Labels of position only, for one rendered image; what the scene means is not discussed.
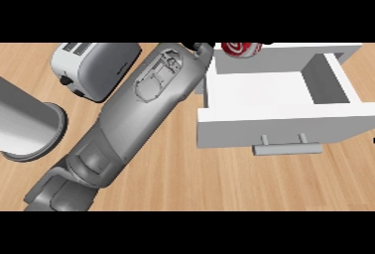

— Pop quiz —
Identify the red and white can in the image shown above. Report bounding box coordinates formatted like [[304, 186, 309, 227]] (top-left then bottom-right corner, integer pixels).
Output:
[[222, 43, 265, 59]]

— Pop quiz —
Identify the white open drawer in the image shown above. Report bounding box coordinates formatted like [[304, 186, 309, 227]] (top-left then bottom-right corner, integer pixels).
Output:
[[195, 53, 375, 150]]

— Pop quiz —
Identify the white cabinet body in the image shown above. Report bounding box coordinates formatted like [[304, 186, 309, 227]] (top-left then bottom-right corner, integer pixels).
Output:
[[197, 43, 365, 95]]

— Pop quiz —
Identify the white and grey toaster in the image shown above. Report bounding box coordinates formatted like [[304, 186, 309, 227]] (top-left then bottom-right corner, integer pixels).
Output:
[[50, 43, 143, 103]]

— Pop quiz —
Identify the grey cylindrical appliance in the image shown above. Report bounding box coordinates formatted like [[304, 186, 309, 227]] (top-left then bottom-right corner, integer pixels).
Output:
[[0, 76, 70, 163]]

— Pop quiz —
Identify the grey drawer handle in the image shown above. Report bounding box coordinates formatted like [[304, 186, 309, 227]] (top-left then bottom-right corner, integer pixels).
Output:
[[251, 133, 324, 156]]

